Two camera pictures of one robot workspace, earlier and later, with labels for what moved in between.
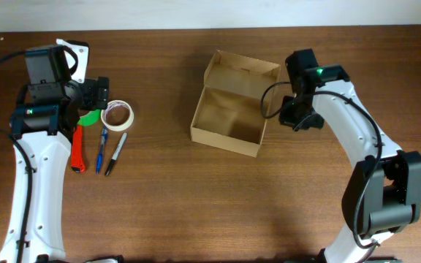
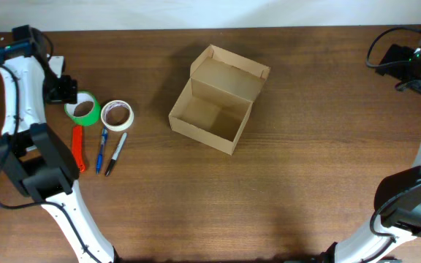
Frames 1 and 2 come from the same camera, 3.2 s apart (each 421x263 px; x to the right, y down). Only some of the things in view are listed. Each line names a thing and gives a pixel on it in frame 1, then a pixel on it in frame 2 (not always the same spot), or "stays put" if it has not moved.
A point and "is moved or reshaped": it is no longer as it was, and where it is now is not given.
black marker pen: x=117 y=151 stays put
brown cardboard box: x=229 y=115 is moved or reshaped
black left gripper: x=96 y=92 -> x=68 y=92
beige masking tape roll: x=121 y=127 stays put
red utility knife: x=77 y=150 stays put
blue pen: x=104 y=138 stays put
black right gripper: x=285 y=117 -> x=396 y=54
